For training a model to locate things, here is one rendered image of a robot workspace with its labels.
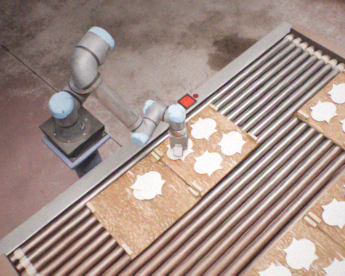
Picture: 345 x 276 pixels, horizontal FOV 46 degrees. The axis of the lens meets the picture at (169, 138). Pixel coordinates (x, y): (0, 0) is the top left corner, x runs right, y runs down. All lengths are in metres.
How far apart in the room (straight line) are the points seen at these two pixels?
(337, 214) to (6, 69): 3.12
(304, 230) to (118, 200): 0.84
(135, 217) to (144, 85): 1.86
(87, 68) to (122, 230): 0.73
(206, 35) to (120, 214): 2.42
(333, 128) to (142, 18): 2.51
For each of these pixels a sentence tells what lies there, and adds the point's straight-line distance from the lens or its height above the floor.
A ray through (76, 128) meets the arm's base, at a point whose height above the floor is 1.02.
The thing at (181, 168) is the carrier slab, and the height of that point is 0.94.
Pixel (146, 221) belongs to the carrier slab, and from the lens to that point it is 1.87.
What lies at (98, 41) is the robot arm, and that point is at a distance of 1.68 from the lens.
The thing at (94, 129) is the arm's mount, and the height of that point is 0.96.
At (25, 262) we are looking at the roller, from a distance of 1.97.
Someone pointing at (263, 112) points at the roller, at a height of 0.92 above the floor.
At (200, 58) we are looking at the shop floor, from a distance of 3.73.
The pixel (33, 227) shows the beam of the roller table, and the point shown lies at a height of 0.92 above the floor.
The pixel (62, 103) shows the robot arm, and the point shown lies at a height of 1.19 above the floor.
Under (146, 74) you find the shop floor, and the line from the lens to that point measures 3.64.
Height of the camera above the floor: 2.65
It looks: 56 degrees down
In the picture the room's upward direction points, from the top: 7 degrees counter-clockwise
